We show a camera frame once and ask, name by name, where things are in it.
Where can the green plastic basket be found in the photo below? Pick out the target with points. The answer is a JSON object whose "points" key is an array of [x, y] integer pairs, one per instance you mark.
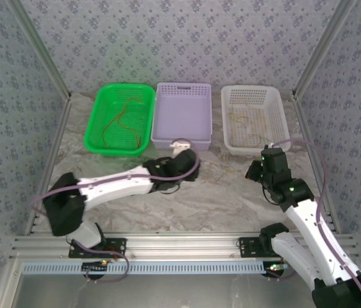
{"points": [[135, 115]]}

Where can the white plastic basket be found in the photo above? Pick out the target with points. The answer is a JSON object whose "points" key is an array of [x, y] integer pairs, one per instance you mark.
{"points": [[254, 96]]}

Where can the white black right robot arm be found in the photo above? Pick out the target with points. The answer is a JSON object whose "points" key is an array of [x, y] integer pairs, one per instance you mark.
{"points": [[311, 224]]}

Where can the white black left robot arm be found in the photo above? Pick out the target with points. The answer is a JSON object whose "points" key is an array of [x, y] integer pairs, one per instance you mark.
{"points": [[113, 187]]}

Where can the purple plastic basket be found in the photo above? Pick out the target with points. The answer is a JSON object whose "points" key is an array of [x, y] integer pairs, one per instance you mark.
{"points": [[181, 115]]}

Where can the small circuit board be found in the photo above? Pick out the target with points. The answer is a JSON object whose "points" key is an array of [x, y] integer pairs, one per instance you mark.
{"points": [[276, 269], [95, 269]]}

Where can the grey metal lower panel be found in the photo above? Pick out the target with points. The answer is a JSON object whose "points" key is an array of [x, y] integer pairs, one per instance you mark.
{"points": [[180, 292]]}

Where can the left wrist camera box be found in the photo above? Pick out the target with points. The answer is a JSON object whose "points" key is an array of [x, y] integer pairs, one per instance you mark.
{"points": [[180, 147]]}

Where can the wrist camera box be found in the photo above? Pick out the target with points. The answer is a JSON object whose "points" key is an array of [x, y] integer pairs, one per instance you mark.
{"points": [[272, 145], [180, 147]]}

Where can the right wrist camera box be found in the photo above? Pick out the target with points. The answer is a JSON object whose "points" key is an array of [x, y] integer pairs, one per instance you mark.
{"points": [[272, 145]]}

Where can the aluminium side rail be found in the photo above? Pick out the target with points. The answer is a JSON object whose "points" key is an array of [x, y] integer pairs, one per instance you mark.
{"points": [[52, 154], [311, 150]]}

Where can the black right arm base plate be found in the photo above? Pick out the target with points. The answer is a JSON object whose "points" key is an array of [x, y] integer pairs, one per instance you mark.
{"points": [[247, 247]]}

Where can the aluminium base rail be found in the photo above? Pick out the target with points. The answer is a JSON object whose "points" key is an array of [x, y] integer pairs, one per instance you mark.
{"points": [[180, 245]]}

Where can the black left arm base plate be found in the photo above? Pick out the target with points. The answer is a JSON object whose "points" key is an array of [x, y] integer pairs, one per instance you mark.
{"points": [[119, 248]]}

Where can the aluminium frame post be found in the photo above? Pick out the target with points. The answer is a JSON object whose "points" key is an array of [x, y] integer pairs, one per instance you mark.
{"points": [[41, 48], [322, 48]]}

